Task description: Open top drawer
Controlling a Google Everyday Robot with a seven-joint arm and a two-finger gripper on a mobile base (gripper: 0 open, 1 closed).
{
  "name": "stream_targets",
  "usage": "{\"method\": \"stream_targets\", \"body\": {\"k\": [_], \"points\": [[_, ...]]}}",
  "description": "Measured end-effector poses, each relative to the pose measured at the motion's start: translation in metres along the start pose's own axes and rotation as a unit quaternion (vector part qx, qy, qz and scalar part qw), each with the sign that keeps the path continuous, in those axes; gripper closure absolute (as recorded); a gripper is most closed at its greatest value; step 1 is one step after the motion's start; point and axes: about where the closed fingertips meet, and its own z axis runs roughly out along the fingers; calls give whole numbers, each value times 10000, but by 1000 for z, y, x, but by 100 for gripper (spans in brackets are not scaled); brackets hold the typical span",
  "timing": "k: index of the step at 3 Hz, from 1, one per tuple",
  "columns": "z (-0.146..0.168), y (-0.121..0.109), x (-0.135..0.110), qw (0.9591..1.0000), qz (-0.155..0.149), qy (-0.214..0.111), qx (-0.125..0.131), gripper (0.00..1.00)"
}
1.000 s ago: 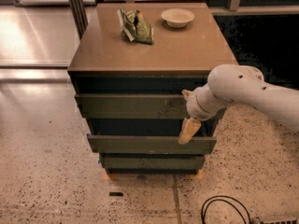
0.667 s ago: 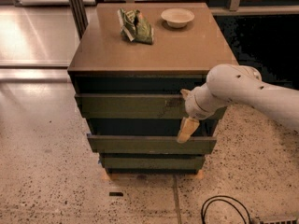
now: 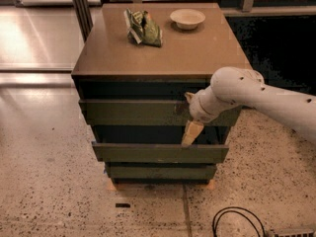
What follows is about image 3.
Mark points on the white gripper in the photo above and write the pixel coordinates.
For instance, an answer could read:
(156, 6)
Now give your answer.
(197, 111)

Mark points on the green top drawer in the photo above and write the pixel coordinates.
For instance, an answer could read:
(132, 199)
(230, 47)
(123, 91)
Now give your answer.
(135, 112)

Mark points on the green drawer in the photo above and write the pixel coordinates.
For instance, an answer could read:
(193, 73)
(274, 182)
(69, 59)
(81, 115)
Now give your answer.
(135, 112)
(146, 171)
(159, 153)

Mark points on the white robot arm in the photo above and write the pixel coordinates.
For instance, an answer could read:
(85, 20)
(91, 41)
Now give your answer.
(231, 87)

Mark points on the brown drawer cabinet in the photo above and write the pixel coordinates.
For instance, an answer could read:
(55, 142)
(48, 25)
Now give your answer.
(113, 67)

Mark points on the green middle drawer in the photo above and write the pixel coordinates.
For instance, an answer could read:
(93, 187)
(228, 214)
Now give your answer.
(159, 153)

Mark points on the green bottom drawer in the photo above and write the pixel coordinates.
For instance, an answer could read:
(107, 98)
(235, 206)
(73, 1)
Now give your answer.
(146, 171)

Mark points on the white ceramic bowl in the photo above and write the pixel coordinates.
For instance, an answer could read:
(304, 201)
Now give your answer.
(187, 19)

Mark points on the green crumpled chip bag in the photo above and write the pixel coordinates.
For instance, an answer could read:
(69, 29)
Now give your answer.
(142, 29)

